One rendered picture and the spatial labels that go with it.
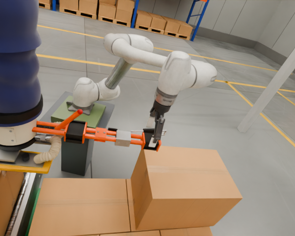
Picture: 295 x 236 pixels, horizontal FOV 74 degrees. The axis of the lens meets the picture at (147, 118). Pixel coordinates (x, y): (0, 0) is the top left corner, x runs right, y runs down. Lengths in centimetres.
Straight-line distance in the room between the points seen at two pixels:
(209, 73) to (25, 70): 67
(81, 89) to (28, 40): 96
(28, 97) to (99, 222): 95
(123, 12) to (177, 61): 746
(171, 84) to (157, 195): 65
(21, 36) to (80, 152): 145
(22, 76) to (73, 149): 134
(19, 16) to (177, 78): 51
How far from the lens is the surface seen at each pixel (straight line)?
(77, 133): 90
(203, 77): 83
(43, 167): 95
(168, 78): 74
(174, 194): 120
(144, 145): 94
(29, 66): 77
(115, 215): 149
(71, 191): 156
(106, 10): 806
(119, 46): 109
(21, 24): 69
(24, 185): 161
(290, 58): 364
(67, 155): 210
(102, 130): 93
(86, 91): 163
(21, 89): 79
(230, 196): 139
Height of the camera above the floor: 188
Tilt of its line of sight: 36 degrees down
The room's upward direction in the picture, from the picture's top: 19 degrees clockwise
